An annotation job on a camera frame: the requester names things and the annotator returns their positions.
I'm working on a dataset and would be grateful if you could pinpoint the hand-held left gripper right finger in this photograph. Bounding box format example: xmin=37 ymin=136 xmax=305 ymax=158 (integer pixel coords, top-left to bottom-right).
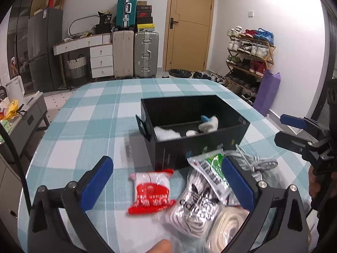
xmin=218 ymin=155 xmax=310 ymax=253

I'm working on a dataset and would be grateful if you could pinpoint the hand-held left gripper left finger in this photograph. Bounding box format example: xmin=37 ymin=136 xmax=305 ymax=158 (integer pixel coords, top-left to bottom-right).
xmin=28 ymin=155 xmax=114 ymax=253

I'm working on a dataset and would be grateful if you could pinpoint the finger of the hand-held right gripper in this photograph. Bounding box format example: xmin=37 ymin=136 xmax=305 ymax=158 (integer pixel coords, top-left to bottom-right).
xmin=274 ymin=131 xmax=327 ymax=164
xmin=280 ymin=114 xmax=329 ymax=137

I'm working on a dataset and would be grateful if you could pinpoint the green and white packet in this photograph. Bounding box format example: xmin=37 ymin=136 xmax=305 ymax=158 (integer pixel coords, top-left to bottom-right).
xmin=187 ymin=149 xmax=232 ymax=203

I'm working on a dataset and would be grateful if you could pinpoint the cream rope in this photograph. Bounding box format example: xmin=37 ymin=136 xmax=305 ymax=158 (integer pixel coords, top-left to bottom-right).
xmin=205 ymin=204 xmax=250 ymax=253

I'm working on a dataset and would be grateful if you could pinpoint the black white striped laces packet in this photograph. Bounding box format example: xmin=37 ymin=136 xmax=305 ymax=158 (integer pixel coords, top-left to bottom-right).
xmin=160 ymin=167 xmax=224 ymax=239

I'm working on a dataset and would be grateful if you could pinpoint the red and white packet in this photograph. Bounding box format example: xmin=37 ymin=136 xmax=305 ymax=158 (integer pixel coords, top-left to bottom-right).
xmin=128 ymin=169 xmax=176 ymax=215

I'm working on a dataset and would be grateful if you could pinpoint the black storage box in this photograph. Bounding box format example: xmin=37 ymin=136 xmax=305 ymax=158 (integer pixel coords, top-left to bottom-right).
xmin=135 ymin=94 xmax=250 ymax=170

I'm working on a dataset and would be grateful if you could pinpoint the person's right forearm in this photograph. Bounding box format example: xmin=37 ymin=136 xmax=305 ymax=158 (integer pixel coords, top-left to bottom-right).
xmin=314 ymin=203 xmax=337 ymax=253

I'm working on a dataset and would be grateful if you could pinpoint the person's right hand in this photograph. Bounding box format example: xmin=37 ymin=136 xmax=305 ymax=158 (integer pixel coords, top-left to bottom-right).
xmin=309 ymin=163 xmax=321 ymax=206

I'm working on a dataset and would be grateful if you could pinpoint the person's left hand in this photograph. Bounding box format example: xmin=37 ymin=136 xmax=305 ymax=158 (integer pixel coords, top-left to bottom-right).
xmin=143 ymin=239 xmax=172 ymax=253

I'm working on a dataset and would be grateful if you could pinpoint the purple bag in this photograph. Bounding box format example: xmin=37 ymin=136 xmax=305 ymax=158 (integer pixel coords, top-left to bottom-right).
xmin=253 ymin=70 xmax=282 ymax=116

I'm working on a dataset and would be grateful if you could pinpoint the teal plaid tablecloth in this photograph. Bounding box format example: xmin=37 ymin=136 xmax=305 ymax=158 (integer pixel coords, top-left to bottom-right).
xmin=17 ymin=78 xmax=316 ymax=253

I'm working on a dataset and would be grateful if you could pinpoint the white plush item blue clip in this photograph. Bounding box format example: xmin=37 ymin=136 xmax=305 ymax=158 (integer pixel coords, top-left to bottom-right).
xmin=198 ymin=115 xmax=219 ymax=133

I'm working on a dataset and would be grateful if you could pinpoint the wooden shoe rack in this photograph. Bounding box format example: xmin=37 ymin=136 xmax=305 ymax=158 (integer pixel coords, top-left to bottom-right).
xmin=225 ymin=28 xmax=276 ymax=103

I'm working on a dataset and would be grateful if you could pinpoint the assorted shoes group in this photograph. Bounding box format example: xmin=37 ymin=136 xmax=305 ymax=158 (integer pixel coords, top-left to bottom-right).
xmin=226 ymin=26 xmax=274 ymax=102

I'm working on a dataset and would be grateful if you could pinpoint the grey storage box with clutter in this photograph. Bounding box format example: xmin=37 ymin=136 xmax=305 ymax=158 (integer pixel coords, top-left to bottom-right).
xmin=0 ymin=92 xmax=50 ymax=164

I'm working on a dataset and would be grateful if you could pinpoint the scattered sneakers group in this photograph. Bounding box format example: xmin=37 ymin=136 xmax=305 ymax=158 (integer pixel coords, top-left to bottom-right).
xmin=191 ymin=71 xmax=227 ymax=85

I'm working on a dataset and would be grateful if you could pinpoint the patterned floor rug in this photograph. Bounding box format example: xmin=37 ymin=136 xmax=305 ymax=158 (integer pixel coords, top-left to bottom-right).
xmin=43 ymin=87 xmax=79 ymax=97

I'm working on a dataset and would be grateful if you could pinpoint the yellow plastic bag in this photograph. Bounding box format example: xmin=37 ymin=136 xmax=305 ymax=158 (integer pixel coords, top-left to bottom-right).
xmin=1 ymin=100 xmax=20 ymax=120

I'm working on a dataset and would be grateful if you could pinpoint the woven laundry basket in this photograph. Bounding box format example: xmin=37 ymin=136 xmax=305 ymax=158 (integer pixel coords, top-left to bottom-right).
xmin=66 ymin=53 xmax=88 ymax=80

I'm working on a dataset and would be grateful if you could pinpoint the trash bin black liner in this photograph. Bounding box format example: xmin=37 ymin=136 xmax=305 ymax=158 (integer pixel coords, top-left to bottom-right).
xmin=168 ymin=69 xmax=190 ymax=79

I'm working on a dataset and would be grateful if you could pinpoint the white desk with drawers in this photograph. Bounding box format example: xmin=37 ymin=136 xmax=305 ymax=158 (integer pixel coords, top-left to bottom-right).
xmin=53 ymin=33 xmax=114 ymax=86

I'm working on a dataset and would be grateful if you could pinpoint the beige suitcase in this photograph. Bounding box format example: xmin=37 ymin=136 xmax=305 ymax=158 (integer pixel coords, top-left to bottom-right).
xmin=113 ymin=30 xmax=135 ymax=79

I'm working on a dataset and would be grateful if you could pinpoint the silver suitcase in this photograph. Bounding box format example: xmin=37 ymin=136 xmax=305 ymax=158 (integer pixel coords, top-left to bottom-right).
xmin=134 ymin=31 xmax=160 ymax=79

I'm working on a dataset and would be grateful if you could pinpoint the tan wooden door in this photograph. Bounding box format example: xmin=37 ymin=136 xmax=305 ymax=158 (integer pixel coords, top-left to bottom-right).
xmin=162 ymin=0 xmax=216 ymax=71

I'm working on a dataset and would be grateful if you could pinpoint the grey refrigerator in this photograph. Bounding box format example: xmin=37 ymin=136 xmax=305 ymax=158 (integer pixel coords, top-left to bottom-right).
xmin=28 ymin=7 xmax=64 ymax=91

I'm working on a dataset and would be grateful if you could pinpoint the black bag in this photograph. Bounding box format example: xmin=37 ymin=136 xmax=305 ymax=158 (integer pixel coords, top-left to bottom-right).
xmin=95 ymin=11 xmax=114 ymax=35

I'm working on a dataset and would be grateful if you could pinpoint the yellow black shoe box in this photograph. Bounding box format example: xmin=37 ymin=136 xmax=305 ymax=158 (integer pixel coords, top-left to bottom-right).
xmin=135 ymin=24 xmax=156 ymax=33

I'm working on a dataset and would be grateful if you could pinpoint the dark glass cabinet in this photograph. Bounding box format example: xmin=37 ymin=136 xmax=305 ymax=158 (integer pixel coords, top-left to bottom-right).
xmin=7 ymin=0 xmax=52 ymax=85

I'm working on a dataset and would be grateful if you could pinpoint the teal suitcase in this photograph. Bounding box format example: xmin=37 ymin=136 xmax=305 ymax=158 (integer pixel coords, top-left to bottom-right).
xmin=116 ymin=0 xmax=139 ymax=31

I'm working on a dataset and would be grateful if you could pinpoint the black shoe box red logo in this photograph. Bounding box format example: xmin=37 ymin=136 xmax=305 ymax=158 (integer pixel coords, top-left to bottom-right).
xmin=136 ymin=5 xmax=153 ymax=17

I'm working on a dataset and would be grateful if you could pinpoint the white cable bundle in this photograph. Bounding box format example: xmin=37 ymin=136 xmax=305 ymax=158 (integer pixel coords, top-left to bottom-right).
xmin=224 ymin=145 xmax=279 ymax=176

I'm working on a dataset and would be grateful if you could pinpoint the black cable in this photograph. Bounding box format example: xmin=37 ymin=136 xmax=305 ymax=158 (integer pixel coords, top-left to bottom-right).
xmin=0 ymin=122 xmax=32 ymax=214

